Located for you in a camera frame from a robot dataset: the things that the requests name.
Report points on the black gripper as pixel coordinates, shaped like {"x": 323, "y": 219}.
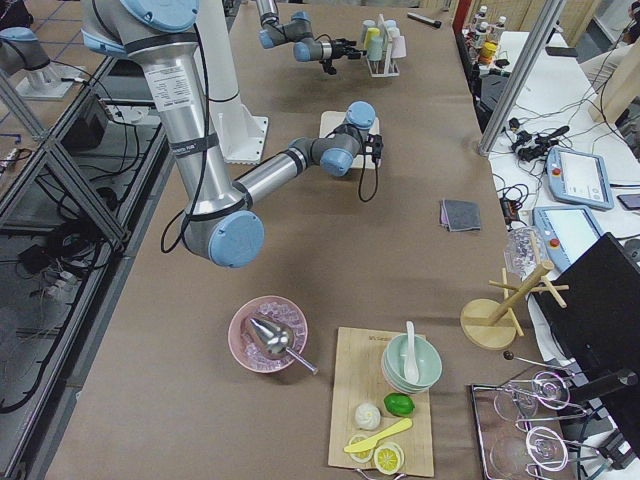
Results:
{"x": 338, "y": 49}

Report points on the green plastic cup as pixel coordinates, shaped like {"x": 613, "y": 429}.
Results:
{"x": 375, "y": 49}

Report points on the cream rabbit tray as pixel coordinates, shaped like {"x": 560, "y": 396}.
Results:
{"x": 331, "y": 119}

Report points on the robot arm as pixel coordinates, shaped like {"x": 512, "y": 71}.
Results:
{"x": 298, "y": 31}
{"x": 162, "y": 37}

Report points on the yellow plastic cup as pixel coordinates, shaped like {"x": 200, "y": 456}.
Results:
{"x": 371, "y": 33}

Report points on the grey plastic cup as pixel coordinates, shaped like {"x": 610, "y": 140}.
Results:
{"x": 366, "y": 24}

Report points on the pink plastic cup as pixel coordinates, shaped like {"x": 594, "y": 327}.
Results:
{"x": 398, "y": 47}

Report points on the clear plastic cup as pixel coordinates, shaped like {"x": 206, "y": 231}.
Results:
{"x": 524, "y": 250}

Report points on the grey folded cloth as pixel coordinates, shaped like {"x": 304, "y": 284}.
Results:
{"x": 458, "y": 215}

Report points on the blue teach pendant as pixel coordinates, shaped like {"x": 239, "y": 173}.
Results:
{"x": 579, "y": 178}
{"x": 567, "y": 232}

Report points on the pink bowl with ice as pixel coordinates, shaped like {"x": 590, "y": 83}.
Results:
{"x": 242, "y": 346}

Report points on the metal ice scoop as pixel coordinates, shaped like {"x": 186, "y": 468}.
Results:
{"x": 274, "y": 339}

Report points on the wooden mug tree stand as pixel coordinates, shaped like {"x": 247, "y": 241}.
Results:
{"x": 493, "y": 325}

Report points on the white ceramic spoon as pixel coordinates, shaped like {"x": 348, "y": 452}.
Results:
{"x": 411, "y": 369}

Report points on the wooden cutting board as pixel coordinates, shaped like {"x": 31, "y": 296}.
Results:
{"x": 358, "y": 378}

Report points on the green lime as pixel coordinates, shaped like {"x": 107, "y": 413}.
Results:
{"x": 399, "y": 404}

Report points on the white steamed bun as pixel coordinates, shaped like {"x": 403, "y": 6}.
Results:
{"x": 367, "y": 416}

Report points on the black monitor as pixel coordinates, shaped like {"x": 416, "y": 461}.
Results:
{"x": 599, "y": 326}

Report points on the yellow plastic knife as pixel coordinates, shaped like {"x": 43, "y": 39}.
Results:
{"x": 370, "y": 442}

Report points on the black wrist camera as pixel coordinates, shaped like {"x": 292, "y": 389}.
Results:
{"x": 373, "y": 149}
{"x": 328, "y": 68}

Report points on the white wire cup rack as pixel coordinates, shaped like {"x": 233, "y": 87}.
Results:
{"x": 386, "y": 67}

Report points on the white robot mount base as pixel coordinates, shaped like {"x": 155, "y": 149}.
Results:
{"x": 242, "y": 135}

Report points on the aluminium frame post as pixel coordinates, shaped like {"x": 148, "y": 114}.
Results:
{"x": 533, "y": 46}

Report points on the black wire glass rack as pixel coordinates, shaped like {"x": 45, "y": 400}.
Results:
{"x": 535, "y": 425}

